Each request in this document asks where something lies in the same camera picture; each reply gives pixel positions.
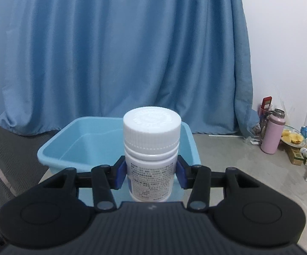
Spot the plate of yellow snacks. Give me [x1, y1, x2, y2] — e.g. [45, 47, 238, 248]
[280, 125, 307, 147]

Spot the pink thermos bottle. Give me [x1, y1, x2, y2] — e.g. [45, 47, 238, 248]
[261, 108, 286, 154]

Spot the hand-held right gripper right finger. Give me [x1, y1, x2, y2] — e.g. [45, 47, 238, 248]
[176, 154, 262, 211]

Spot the white pill bottle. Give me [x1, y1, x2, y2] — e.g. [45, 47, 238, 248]
[123, 107, 182, 202]

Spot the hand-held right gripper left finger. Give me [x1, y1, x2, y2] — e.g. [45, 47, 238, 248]
[42, 155, 126, 213]

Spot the green box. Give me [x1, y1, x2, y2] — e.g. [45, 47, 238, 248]
[285, 146, 305, 166]

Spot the light blue plastic basin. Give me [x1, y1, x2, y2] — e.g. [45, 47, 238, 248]
[37, 117, 202, 210]

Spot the blue curtain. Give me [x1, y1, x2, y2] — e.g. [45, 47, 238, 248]
[0, 0, 260, 139]

